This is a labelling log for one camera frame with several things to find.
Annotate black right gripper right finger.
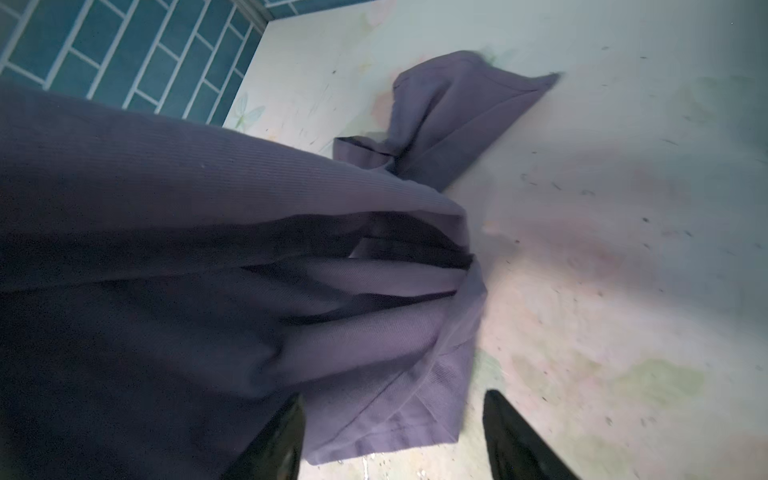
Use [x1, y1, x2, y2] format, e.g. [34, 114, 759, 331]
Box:
[482, 390, 579, 480]

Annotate aluminium left rear corner post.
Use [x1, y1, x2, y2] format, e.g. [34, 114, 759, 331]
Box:
[232, 0, 273, 32]

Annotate purple trousers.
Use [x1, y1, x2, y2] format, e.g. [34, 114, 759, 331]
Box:
[1, 51, 558, 479]

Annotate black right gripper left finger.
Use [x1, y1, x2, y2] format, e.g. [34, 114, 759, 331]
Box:
[221, 394, 306, 480]

